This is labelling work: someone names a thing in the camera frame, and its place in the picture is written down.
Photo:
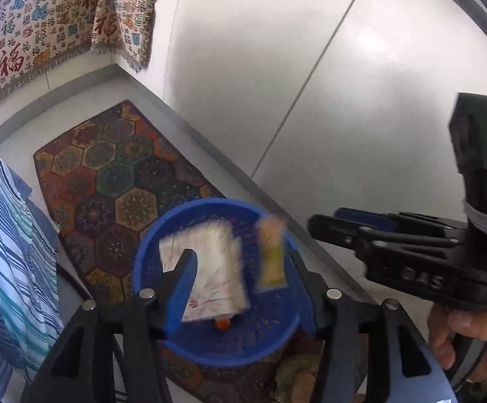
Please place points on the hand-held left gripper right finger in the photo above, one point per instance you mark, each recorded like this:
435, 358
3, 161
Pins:
304, 294

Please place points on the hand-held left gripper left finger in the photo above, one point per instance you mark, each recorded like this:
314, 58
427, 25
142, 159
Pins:
180, 298

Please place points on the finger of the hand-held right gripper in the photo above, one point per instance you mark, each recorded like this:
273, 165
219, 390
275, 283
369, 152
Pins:
340, 231
365, 216

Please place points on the white packet with pink print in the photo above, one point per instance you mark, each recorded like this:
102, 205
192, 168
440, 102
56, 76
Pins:
214, 268

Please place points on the yellowish snack packet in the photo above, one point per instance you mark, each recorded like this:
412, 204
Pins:
271, 260

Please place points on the blue plastic bin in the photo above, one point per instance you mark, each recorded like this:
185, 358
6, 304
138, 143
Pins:
243, 344

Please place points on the person's right hand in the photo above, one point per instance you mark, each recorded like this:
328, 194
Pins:
441, 336

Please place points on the small orange packet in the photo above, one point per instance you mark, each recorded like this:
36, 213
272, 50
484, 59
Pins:
222, 324

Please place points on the tan fuzzy slipper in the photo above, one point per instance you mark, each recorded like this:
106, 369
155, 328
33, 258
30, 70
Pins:
298, 375

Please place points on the hexagon patterned rug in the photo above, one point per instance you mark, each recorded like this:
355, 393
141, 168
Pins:
113, 176

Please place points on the white base cabinet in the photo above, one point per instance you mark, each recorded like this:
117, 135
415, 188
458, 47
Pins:
268, 71

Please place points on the striped blue tablecloth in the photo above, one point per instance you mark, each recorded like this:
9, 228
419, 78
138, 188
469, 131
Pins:
8, 260

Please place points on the narrow printed fringed cloth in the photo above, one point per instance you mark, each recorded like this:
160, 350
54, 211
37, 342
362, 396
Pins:
121, 16

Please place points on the wide printed fringed cloth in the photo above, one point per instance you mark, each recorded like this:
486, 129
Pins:
25, 29

